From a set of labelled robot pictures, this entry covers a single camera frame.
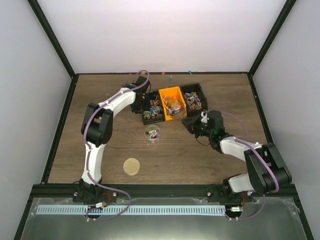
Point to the black candy bin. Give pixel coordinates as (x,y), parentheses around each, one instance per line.
(153,110)
(194,98)

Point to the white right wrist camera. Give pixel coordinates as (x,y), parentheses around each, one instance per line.
(204,117)

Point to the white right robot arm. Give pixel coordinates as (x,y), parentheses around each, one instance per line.
(266,169)

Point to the clear round container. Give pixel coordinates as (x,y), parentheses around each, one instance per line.
(152,133)

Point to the gold round lid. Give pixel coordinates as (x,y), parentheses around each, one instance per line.
(131,166)

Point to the brown plastic scoop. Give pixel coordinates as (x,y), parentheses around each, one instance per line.
(179,114)

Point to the orange candy bin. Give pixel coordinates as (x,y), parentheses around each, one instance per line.
(172,100)

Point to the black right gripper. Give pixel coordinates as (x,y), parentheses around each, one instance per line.
(189,125)

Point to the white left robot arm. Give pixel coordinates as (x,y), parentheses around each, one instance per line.
(97,129)

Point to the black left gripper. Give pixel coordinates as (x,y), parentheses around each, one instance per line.
(146,107)

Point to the light blue slotted cable duct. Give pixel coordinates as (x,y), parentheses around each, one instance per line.
(134,210)

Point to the black front mounting rail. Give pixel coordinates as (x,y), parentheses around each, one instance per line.
(211,192)

